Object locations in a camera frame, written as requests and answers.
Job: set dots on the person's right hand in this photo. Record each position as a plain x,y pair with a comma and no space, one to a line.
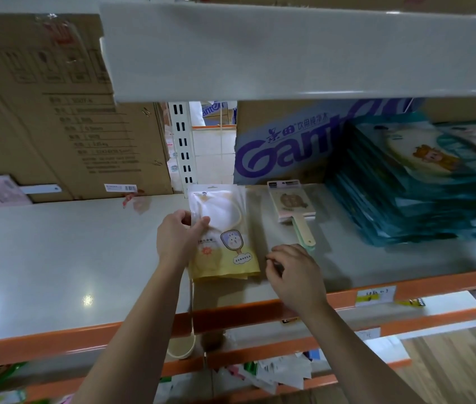
299,281

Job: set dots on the person's left hand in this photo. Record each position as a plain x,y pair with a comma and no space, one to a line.
179,244

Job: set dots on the yellow mirror packet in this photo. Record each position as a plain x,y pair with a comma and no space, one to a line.
229,256

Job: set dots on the beige hand mirror brown print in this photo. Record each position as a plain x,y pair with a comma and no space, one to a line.
290,201

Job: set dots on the person's left forearm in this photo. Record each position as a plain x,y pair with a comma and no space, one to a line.
136,340

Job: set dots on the person's right forearm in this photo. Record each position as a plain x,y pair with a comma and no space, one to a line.
356,361

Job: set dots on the yellow white price label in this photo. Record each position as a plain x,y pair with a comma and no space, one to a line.
374,295

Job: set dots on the white barcode sticker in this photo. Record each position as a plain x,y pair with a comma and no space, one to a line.
120,188

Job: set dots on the white paper price tag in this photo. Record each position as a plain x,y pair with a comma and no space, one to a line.
367,334

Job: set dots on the pile of white paper cards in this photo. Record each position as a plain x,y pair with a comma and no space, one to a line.
280,372

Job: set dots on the brown plastic cup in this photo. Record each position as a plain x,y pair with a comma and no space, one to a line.
212,341

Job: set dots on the beige paper cup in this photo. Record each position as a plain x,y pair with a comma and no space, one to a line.
181,349

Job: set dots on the yellow snack sachet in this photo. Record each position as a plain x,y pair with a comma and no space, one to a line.
410,302

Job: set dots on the small carton blue lettering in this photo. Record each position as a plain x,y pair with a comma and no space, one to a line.
212,109

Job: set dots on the cardboard sheet blue lettering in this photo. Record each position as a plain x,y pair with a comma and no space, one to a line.
288,138

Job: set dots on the brown cardboard sheet red print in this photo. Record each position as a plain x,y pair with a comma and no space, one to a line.
52,121

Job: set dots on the green snack packet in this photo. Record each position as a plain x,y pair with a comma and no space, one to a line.
2,371

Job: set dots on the plain brown cardboard sheet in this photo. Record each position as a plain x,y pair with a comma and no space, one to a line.
465,110

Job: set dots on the brown cardboard box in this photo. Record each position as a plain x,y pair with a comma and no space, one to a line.
347,2

